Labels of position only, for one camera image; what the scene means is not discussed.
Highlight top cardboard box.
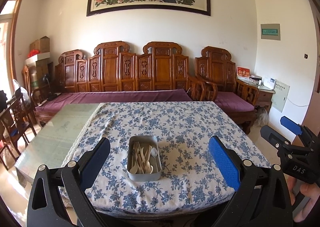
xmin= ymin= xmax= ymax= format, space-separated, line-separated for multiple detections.
xmin=29 ymin=36 xmax=50 ymax=53

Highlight wooden side table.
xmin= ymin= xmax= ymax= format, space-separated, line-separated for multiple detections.
xmin=237 ymin=79 xmax=275 ymax=113

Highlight person's right hand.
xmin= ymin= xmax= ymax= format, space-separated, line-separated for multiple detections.
xmin=286 ymin=175 xmax=320 ymax=223

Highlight grey wall box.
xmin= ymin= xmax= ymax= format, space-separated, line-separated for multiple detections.
xmin=260 ymin=24 xmax=280 ymax=41

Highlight wall electrical panel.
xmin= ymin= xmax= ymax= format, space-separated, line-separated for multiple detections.
xmin=272 ymin=80 xmax=290 ymax=112

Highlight metal fork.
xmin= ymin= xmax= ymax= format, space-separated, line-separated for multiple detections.
xmin=134 ymin=141 xmax=143 ymax=168

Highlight blue floral tablecloth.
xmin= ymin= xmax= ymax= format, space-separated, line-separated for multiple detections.
xmin=65 ymin=102 xmax=270 ymax=219

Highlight wooden dining chair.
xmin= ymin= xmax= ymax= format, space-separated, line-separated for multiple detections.
xmin=1 ymin=96 xmax=37 ymax=157

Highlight black desk lamp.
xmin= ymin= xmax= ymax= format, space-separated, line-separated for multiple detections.
xmin=42 ymin=73 xmax=58 ymax=101

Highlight white router box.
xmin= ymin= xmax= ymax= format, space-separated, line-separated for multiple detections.
xmin=263 ymin=77 xmax=276 ymax=90

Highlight grey metal tray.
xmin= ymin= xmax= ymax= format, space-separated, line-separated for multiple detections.
xmin=127 ymin=135 xmax=162 ymax=182

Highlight red greeting card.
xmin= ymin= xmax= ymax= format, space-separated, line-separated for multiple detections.
xmin=236 ymin=66 xmax=250 ymax=79

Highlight metal smiley spoon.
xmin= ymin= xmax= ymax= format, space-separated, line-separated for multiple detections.
xmin=151 ymin=147 xmax=159 ymax=172

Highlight stacked cardboard boxes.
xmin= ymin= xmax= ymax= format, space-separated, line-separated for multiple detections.
xmin=22 ymin=52 xmax=50 ymax=95

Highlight long carved wooden sofa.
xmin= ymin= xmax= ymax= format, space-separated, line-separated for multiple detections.
xmin=31 ymin=41 xmax=208 ymax=124

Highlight large white rice spoon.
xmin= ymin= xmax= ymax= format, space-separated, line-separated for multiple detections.
xmin=129 ymin=154 xmax=140 ymax=174

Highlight carved wooden armchair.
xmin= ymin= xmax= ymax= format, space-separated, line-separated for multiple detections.
xmin=195 ymin=46 xmax=259 ymax=134

